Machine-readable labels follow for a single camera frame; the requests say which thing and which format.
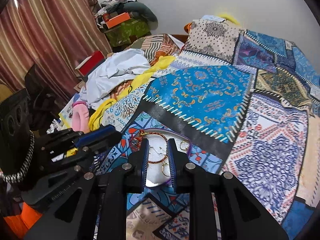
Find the red beaded bracelet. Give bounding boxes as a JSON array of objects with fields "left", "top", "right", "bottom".
[{"left": 130, "top": 129, "right": 169, "bottom": 165}]

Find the purple heart-shaped tin box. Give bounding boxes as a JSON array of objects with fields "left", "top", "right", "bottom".
[{"left": 129, "top": 128, "right": 192, "bottom": 188}]

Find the gold hoop earring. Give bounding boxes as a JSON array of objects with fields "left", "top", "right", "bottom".
[{"left": 161, "top": 161, "right": 170, "bottom": 177}]

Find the pink plush slipper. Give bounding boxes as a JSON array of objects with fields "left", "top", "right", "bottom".
[{"left": 71, "top": 101, "right": 90, "bottom": 133}]

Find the yellow cloth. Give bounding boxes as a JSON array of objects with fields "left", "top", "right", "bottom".
[{"left": 88, "top": 55, "right": 176, "bottom": 131}]

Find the red white box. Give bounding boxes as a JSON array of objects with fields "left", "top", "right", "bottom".
[{"left": 75, "top": 50, "right": 105, "bottom": 76}]

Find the white crumpled cloth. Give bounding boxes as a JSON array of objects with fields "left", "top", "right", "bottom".
[{"left": 79, "top": 49, "right": 151, "bottom": 108}]

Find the patchwork blue bedspread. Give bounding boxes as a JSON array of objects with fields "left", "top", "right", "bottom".
[{"left": 60, "top": 15, "right": 320, "bottom": 240}]

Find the red striped curtain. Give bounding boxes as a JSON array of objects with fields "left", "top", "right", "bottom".
[{"left": 1, "top": 0, "right": 111, "bottom": 102}]

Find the green patterned cloth pile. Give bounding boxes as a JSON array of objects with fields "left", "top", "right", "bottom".
[{"left": 104, "top": 18, "right": 151, "bottom": 47}]

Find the striped brown pillow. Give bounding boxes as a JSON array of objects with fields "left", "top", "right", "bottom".
[{"left": 125, "top": 34, "right": 184, "bottom": 66}]

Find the orange box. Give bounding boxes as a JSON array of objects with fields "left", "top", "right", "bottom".
[{"left": 106, "top": 12, "right": 131, "bottom": 29}]

